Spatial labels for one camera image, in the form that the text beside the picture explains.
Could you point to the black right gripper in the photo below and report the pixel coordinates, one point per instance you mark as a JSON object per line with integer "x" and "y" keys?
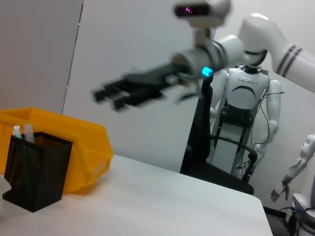
{"x": 150, "y": 79}

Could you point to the grey marker pen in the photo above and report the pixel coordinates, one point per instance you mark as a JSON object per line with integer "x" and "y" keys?
{"x": 29, "y": 134}

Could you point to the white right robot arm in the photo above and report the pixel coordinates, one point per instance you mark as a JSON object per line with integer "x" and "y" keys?
{"x": 258, "y": 51}

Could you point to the black mesh pen holder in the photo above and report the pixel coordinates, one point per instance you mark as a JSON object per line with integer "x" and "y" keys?
{"x": 37, "y": 172}

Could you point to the yellow plastic bin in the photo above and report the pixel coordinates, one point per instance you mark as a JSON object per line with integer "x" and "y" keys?
{"x": 81, "y": 137}

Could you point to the black office chair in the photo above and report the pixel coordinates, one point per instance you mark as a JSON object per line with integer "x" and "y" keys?
{"x": 204, "y": 147}

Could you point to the white humanoid robot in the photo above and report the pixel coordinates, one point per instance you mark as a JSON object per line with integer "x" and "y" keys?
{"x": 246, "y": 98}

